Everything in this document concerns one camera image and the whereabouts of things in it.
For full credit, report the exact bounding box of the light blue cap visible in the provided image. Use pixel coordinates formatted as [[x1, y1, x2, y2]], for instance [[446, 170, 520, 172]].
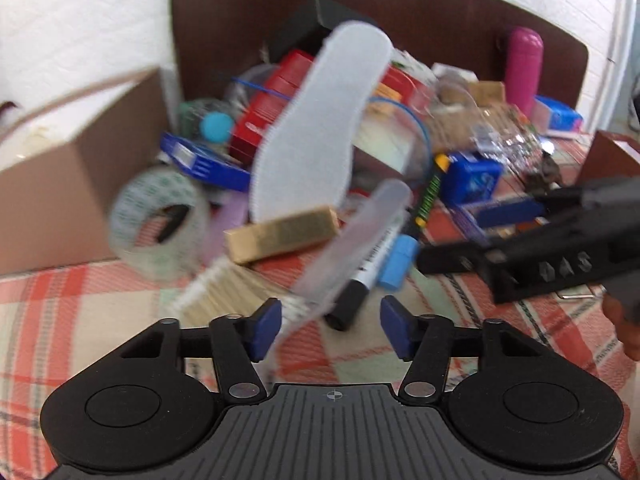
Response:
[[378, 235, 420, 291]]

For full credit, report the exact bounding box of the crinkled clear plastic wrap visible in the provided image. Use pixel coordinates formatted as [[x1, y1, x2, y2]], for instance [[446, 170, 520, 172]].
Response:
[[430, 72, 553, 181]]

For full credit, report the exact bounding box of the clear container with blue rim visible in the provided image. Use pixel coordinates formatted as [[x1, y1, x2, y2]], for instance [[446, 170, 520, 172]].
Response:
[[350, 97, 433, 196]]

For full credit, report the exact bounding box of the pale pink plastic piece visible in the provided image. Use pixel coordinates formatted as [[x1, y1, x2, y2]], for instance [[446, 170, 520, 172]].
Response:
[[212, 192, 252, 261]]

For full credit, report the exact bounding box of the white shoe insole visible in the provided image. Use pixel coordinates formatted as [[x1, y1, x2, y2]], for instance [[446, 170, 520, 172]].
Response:
[[248, 20, 396, 226]]

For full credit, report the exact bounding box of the black and white marker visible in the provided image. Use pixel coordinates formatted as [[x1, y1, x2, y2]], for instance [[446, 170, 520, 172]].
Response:
[[324, 222, 401, 332]]

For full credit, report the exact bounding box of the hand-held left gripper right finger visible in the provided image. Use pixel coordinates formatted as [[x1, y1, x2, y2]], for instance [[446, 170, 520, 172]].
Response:
[[379, 296, 542, 402]]

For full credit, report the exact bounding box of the gold rectangular box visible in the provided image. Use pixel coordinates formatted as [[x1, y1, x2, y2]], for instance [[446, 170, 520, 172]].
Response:
[[223, 205, 341, 264]]

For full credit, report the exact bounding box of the blue wet wipes pack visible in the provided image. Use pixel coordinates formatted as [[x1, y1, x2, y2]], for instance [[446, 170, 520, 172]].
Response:
[[532, 94, 585, 135]]

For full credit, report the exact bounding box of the plaid blanket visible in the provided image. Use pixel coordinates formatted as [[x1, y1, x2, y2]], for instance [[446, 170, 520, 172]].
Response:
[[0, 132, 640, 480]]

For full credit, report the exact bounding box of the black box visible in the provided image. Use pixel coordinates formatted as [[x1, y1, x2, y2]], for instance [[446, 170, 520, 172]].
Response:
[[267, 0, 383, 63]]

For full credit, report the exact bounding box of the brown headboard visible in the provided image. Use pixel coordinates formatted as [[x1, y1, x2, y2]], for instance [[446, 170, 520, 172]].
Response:
[[170, 0, 590, 147]]

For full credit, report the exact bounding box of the person's right hand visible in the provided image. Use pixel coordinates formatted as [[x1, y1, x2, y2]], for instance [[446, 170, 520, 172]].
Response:
[[601, 292, 640, 362]]

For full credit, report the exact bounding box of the wooden brush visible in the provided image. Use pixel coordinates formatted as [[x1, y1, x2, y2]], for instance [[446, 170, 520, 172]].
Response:
[[172, 256, 286, 328]]

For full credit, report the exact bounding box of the dark blue flat box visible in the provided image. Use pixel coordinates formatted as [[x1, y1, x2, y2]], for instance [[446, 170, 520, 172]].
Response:
[[160, 132, 252, 193]]

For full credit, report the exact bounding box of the small brown box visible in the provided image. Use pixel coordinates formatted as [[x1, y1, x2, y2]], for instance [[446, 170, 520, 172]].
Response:
[[575, 130, 640, 183]]

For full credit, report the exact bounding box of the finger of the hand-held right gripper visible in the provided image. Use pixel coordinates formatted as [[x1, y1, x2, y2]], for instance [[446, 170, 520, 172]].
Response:
[[416, 238, 507, 277], [475, 187, 585, 229]]

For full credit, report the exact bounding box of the black pen with yellow print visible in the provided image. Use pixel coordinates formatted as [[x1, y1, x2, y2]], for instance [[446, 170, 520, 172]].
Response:
[[406, 152, 450, 241]]

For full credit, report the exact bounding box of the translucent plastic strip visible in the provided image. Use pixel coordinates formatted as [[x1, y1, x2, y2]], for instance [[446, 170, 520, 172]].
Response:
[[291, 180, 413, 313]]

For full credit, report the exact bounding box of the light blue ball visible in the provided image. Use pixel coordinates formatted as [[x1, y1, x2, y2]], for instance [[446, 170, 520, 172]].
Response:
[[201, 112, 236, 143]]

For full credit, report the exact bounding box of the brown cardboard box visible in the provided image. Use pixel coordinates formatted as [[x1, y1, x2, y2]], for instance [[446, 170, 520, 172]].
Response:
[[0, 66, 173, 276]]

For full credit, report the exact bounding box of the pink bottle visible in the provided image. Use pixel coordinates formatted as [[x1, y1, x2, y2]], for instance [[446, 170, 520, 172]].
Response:
[[502, 26, 544, 120]]

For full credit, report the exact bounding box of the red box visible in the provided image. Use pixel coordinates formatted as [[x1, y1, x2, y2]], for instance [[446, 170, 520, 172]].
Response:
[[229, 49, 317, 167]]

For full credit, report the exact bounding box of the clear tape roll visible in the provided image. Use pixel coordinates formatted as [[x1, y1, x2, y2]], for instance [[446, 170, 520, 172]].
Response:
[[107, 164, 215, 281]]

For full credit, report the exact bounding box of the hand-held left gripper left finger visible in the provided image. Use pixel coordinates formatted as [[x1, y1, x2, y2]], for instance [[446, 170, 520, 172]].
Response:
[[120, 297, 284, 404]]

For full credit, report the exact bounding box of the blue tissue pack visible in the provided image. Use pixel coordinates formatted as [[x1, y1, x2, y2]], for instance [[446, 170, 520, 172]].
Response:
[[440, 151, 503, 207]]

